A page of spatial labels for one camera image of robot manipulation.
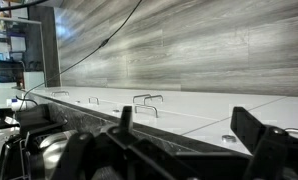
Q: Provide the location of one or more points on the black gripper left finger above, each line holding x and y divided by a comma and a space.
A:
126, 118

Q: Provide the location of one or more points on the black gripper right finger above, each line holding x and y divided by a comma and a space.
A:
245, 123

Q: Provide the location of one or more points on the round steel cabinet lock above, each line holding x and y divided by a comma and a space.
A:
229, 138

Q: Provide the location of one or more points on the white lower cabinets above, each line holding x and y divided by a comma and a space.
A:
189, 106

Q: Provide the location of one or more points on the dark tall cabinet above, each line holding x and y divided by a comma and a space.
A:
49, 50

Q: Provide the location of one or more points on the cluttered background shelving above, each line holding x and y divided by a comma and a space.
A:
9, 66

